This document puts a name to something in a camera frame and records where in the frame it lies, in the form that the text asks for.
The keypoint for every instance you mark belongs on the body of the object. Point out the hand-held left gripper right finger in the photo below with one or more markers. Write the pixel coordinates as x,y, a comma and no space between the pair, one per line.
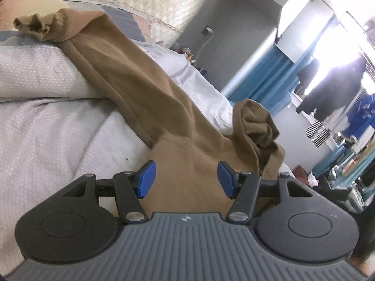
227,178

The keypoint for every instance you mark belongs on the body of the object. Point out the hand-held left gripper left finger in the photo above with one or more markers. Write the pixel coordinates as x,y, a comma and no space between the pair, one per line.
146,178

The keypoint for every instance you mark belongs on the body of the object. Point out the brown hoodie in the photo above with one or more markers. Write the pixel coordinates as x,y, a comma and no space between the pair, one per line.
140,82

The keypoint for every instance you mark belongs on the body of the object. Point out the white duvet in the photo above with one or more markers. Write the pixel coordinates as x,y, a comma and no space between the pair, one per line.
199,85

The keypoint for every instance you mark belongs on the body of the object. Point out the black and white striped cloth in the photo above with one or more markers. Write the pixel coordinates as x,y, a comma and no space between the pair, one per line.
318,133

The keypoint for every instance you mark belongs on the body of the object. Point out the blue curtain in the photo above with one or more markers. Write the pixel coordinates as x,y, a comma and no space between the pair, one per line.
257,73

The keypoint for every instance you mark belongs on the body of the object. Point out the black hanging garment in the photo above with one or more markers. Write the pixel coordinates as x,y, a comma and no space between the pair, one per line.
325,99

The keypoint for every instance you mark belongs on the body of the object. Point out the cluster of small bedside things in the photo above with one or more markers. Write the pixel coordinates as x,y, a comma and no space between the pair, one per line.
187,54

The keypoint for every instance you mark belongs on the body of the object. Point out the blue garment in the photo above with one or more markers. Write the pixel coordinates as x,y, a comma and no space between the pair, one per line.
363,111

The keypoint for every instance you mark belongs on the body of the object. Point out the pink and grey patterned pillow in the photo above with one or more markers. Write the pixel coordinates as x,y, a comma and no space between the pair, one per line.
29,5

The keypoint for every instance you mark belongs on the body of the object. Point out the white wall charger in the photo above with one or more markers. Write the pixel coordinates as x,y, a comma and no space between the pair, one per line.
207,29

